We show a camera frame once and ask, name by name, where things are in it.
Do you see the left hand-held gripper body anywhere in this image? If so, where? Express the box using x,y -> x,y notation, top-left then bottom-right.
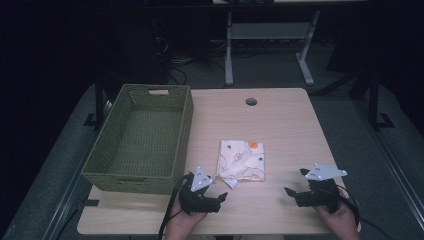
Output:
178,166 -> 222,215

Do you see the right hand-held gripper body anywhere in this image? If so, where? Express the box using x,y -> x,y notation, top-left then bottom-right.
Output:
294,162 -> 348,214

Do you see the white patterned cloth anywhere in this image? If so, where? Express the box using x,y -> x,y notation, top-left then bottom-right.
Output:
215,139 -> 266,190

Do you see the green woven basket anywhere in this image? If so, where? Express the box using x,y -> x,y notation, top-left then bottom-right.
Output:
81,83 -> 195,196

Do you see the person's left hand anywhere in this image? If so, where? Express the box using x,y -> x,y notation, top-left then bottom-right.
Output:
164,198 -> 208,240

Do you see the person's right hand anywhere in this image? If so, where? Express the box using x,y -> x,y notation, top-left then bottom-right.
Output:
313,195 -> 362,240

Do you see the black metal stand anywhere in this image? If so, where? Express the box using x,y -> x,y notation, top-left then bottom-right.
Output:
364,71 -> 396,131
83,71 -> 113,129

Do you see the black cable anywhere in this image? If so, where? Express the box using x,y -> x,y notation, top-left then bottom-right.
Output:
157,173 -> 194,240
336,185 -> 398,240

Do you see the white metal desk frame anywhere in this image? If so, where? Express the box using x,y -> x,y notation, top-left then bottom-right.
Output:
223,9 -> 322,87

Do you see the bundle of floor cables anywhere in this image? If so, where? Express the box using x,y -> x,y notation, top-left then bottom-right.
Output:
154,36 -> 228,84

